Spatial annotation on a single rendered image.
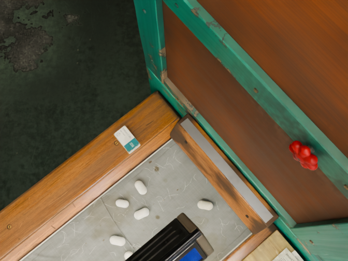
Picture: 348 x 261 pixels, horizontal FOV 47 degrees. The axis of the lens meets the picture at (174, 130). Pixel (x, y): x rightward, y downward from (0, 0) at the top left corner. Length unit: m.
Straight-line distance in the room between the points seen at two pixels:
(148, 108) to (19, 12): 1.27
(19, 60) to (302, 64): 1.72
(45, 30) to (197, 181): 1.30
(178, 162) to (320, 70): 0.64
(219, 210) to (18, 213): 0.47
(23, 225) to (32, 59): 1.14
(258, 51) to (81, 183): 0.63
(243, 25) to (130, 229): 0.64
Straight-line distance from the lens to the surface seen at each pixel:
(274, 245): 0.97
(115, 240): 0.98
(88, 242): 1.01
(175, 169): 1.00
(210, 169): 0.90
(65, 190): 1.01
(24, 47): 2.07
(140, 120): 1.01
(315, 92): 0.45
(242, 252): 0.97
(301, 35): 0.41
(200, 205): 0.97
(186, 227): 0.64
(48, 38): 2.05
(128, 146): 0.97
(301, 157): 0.51
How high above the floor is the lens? 1.73
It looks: 75 degrees down
